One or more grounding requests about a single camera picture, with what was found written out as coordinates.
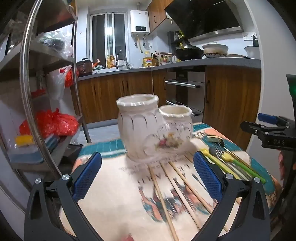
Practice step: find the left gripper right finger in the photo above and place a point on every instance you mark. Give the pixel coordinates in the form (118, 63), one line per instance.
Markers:
(252, 220)

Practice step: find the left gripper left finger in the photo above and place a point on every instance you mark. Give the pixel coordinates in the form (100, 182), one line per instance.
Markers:
(42, 221)

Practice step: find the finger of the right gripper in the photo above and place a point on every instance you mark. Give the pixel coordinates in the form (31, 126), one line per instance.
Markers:
(271, 119)

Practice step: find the yellow tulip green-handled utensil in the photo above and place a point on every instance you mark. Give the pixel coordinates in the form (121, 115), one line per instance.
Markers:
(242, 166)

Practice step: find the silver metal fork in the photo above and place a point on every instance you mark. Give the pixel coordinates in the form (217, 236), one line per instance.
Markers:
(217, 152)

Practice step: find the yellow tulip yellow-handled utensil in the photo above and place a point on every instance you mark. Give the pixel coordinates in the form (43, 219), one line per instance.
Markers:
(215, 160)

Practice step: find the wooden chopstick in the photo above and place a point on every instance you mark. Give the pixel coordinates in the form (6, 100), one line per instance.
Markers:
(167, 215)
(189, 182)
(183, 199)

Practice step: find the gold metal fork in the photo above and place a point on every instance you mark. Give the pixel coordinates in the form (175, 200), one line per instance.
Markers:
(216, 141)

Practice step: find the kitchen window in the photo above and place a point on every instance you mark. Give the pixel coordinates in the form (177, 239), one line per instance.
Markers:
(108, 38)

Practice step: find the person right hand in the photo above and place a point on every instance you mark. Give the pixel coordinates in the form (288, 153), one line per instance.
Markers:
(281, 158)

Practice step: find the wooden base cabinets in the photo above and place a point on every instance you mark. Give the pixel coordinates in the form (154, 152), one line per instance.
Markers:
(231, 96)

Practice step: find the grey countertop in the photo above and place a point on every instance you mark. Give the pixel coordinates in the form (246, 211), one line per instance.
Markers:
(220, 61)

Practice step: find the printed patterned table mat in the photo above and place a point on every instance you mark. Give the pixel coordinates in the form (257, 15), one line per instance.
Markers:
(122, 201)

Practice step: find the white ceramic casserole pot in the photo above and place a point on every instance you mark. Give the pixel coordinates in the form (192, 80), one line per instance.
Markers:
(215, 50)

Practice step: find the built-in steel oven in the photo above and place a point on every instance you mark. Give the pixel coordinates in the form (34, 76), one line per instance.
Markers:
(186, 86)

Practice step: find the red plastic bag lower shelf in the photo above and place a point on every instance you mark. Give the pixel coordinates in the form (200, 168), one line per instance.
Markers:
(57, 123)

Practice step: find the stainless steel shelving rack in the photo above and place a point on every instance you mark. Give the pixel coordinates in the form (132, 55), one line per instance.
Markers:
(25, 154)

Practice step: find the black wok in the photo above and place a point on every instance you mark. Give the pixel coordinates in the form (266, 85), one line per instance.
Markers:
(189, 52)

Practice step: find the white plastic bag hanging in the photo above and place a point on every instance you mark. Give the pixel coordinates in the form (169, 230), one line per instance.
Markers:
(55, 84)

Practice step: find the white ceramic double utensil holder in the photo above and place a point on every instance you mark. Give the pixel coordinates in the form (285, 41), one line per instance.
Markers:
(150, 132)

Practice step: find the black range hood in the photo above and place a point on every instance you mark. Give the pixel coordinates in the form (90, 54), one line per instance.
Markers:
(201, 19)

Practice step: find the yellow tin can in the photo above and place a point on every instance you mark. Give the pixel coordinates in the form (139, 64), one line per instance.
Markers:
(147, 61)

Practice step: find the red plastic bag hanging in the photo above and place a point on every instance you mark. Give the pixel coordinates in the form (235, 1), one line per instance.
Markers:
(67, 74)

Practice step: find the wooden upper cabinet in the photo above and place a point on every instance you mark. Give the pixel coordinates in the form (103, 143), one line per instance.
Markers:
(159, 19)

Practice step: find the dark rice cooker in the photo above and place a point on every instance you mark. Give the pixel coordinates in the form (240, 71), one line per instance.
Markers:
(84, 67)

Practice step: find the chrome sink faucet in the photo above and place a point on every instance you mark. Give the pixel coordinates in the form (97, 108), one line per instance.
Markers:
(121, 61)

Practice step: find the white gas water heater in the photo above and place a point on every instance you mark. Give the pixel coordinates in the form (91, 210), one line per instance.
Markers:
(139, 22)

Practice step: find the clear plastic bag on shelf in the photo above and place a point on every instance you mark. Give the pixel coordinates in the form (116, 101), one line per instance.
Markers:
(57, 41)

